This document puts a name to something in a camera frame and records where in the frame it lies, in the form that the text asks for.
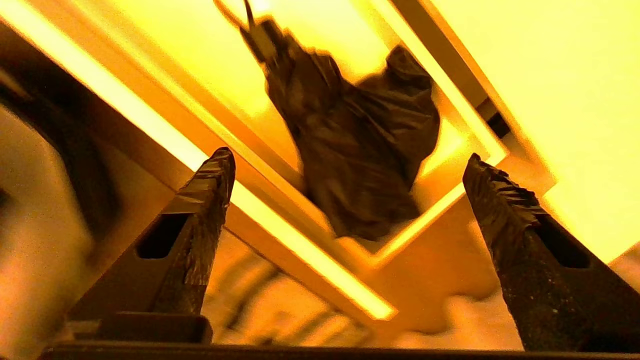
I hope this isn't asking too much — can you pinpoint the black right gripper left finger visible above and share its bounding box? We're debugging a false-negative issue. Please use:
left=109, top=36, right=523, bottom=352
left=69, top=146, right=237, bottom=317

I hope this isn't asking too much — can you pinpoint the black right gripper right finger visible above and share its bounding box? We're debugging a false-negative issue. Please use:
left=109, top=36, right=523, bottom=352
left=461, top=152, right=640, bottom=352

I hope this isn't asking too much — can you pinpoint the white cabinet drawer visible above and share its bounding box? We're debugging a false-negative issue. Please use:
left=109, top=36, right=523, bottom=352
left=0, top=0, right=511, bottom=322

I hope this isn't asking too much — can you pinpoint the black umbrella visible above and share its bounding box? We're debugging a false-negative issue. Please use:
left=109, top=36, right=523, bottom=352
left=215, top=0, right=442, bottom=242

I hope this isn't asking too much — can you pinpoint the white long low cabinet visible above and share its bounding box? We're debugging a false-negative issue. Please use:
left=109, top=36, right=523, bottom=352
left=395, top=0, right=640, bottom=263

